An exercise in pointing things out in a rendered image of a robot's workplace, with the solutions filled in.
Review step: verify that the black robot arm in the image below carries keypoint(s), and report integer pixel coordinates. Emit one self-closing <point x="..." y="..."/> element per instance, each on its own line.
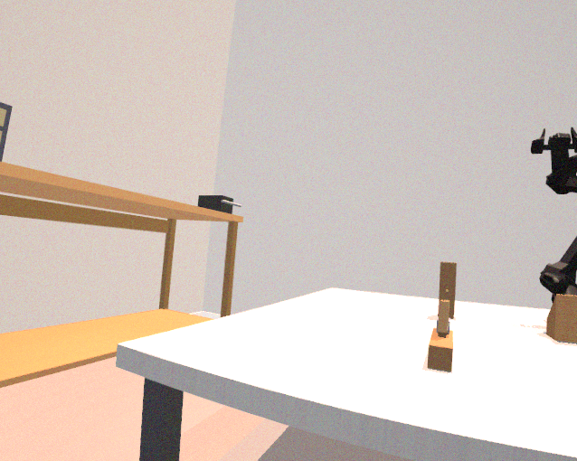
<point x="559" y="278"/>

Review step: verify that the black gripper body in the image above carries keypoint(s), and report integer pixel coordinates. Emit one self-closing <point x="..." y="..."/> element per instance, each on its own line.
<point x="538" y="147"/>

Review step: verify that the long brown wooden rail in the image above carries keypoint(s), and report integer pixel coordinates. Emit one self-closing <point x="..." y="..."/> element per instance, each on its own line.
<point x="443" y="316"/>

